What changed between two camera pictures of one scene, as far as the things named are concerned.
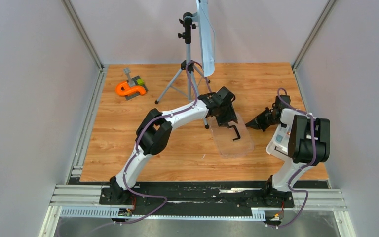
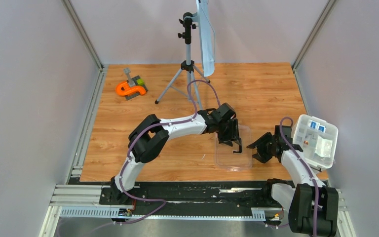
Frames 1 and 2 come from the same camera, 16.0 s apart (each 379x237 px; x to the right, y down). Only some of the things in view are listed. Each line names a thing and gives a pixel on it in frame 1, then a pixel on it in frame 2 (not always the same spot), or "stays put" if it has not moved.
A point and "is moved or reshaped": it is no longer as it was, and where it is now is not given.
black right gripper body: (264, 119) to (263, 145)
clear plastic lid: (230, 149) is moved or reshaped
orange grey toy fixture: (132, 88) stays put
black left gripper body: (226, 114) to (228, 132)
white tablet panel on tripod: (207, 35) stays put
